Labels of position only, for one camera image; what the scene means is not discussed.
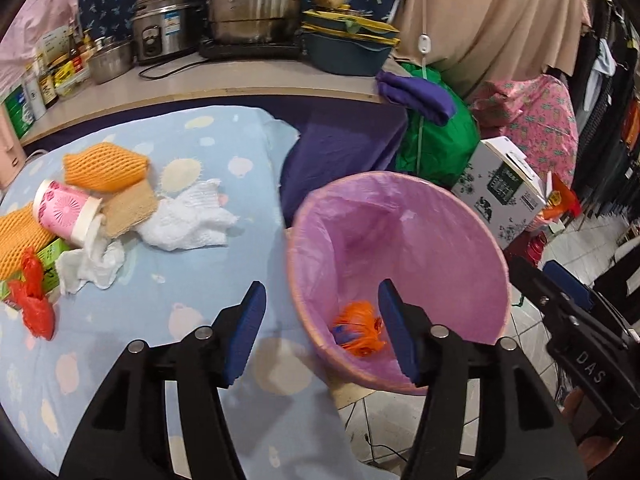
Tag beige curtain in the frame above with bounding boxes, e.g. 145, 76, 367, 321
390, 0, 601, 101

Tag pink printed cloth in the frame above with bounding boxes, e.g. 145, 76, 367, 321
470, 74, 581, 196

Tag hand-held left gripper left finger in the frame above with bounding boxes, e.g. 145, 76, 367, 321
59, 281, 267, 480

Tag green plastic bag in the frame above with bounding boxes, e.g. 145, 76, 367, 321
395, 62, 481, 188

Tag pink paper cup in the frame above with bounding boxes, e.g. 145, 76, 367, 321
32, 179, 103, 248

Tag green can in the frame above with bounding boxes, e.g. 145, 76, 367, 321
2, 82, 36, 141

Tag orange packet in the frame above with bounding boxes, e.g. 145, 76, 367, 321
540, 172, 583, 233

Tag black power cable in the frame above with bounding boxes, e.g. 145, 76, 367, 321
137, 55, 211, 81

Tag pink electric kettle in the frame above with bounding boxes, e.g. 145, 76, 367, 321
0, 105, 26, 186

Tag steel bowl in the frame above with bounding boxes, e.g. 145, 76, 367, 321
86, 39, 136, 85

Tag white cable with switch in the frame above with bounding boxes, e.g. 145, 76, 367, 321
417, 0, 433, 171

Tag purple folded cloth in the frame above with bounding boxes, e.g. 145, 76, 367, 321
375, 70, 456, 126

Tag steel steamer pot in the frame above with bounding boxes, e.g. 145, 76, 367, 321
192, 0, 331, 46

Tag white tissue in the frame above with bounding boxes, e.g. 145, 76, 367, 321
56, 215, 125, 295

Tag orange plastic bag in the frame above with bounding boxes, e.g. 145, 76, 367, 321
331, 301, 388, 358

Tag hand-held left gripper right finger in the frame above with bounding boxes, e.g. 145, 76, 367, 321
377, 279, 588, 480

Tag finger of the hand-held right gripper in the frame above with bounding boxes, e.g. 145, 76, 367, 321
506, 254, 561, 326
542, 260, 626, 341

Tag yellow rimmed blue dish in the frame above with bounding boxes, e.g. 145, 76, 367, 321
300, 7, 401, 43

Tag pink lined trash bin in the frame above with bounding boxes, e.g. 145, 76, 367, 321
286, 171, 512, 395

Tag blue plastic basin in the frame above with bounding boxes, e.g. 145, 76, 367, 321
302, 27, 401, 77

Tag black induction cooktop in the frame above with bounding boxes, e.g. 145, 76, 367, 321
197, 40, 306, 60

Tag row of condiment bottles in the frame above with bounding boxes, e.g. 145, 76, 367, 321
20, 20, 96, 121

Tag hanging dark clothes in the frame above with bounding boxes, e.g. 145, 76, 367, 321
570, 0, 640, 221

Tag steel rice cooker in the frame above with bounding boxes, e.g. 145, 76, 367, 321
130, 0, 211, 66

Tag green cardboard box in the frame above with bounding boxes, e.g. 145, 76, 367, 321
0, 237, 71, 303

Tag orange foam fruit net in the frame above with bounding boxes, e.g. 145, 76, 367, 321
0, 203, 56, 281
62, 141, 151, 193

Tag white printed cardboard box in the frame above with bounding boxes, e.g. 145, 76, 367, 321
450, 136, 551, 251

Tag light blue dotted blanket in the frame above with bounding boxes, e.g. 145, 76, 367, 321
0, 105, 361, 480

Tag pink dotted curtain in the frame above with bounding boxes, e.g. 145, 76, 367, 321
0, 0, 121, 91

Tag white foam net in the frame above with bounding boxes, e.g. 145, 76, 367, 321
134, 179, 240, 252

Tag purple table cloth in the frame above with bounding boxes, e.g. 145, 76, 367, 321
280, 107, 408, 226

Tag red plastic bag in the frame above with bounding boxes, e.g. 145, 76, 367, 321
7, 249, 56, 342

